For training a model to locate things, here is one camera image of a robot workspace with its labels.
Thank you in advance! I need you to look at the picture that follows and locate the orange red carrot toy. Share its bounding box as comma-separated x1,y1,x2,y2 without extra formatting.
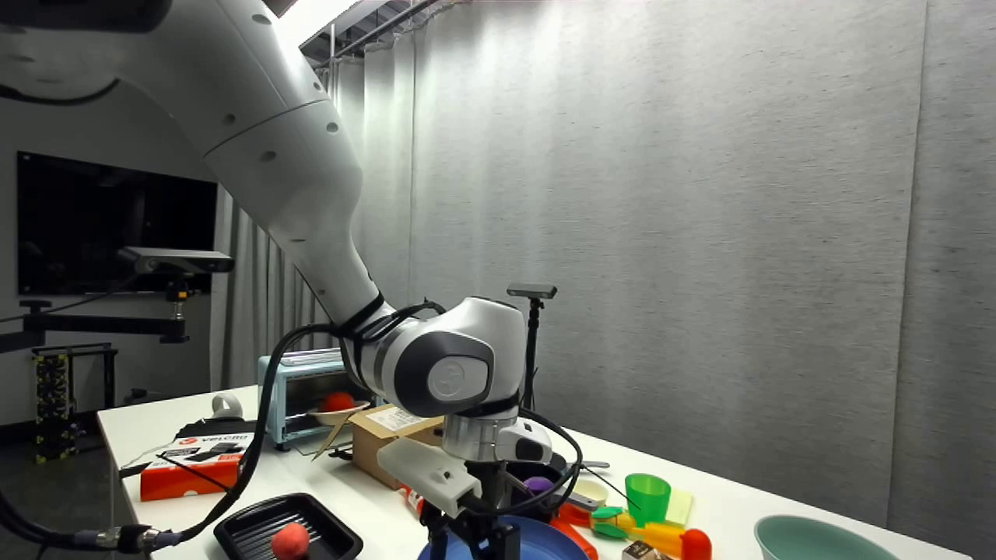
547,497,602,560

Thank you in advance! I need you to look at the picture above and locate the gray curtain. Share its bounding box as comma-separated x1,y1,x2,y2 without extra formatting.
204,0,996,540

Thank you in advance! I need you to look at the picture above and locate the black grill tray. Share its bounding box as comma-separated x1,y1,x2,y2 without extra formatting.
212,492,367,560

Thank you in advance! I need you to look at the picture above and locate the green plastic cup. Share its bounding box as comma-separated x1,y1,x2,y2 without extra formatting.
623,470,676,528

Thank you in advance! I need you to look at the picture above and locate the black camera on boom arm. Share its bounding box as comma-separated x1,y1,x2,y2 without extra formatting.
0,243,237,353

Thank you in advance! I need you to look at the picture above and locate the blue plastic plate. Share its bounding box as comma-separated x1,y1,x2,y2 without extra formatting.
418,511,595,560

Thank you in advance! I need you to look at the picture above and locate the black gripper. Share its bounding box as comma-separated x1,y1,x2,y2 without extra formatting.
419,463,527,560

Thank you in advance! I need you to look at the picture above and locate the light blue toaster oven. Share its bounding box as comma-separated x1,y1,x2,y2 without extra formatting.
256,347,367,447

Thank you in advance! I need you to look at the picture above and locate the black monitor screen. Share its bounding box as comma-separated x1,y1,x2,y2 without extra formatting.
12,152,220,301

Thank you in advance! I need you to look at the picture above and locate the yellow toy food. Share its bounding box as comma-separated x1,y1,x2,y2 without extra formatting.
619,520,688,558

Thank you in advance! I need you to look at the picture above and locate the black toy pot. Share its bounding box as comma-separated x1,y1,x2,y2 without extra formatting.
510,470,568,522

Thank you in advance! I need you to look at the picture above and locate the ceiling light strip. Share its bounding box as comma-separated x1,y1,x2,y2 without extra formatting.
295,0,361,48

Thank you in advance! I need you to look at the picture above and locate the red ball plush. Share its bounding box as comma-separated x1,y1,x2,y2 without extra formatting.
272,520,315,560

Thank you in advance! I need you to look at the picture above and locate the red toy bottle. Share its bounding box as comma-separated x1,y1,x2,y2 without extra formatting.
679,525,715,560

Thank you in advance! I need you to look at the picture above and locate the white round device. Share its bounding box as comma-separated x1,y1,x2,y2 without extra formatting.
204,391,247,423

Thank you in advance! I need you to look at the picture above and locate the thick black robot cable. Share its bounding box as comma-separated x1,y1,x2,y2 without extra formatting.
0,300,461,553

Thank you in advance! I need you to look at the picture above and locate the black camera on stand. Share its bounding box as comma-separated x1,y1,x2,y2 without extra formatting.
505,278,559,416

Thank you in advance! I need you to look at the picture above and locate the mint green bowl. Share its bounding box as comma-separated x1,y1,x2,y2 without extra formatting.
752,515,898,560

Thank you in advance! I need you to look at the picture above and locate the green toy vegetable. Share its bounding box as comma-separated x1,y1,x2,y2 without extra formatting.
588,505,630,545

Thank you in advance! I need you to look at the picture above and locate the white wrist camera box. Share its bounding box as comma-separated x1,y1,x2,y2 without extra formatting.
374,437,484,520

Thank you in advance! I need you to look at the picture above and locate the dark equipment rack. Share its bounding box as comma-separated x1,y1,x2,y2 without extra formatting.
28,341,117,460

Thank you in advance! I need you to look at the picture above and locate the cardboard shipping box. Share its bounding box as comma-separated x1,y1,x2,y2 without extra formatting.
349,401,448,492

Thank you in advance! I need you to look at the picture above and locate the red orange box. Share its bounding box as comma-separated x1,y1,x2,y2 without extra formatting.
137,434,248,505

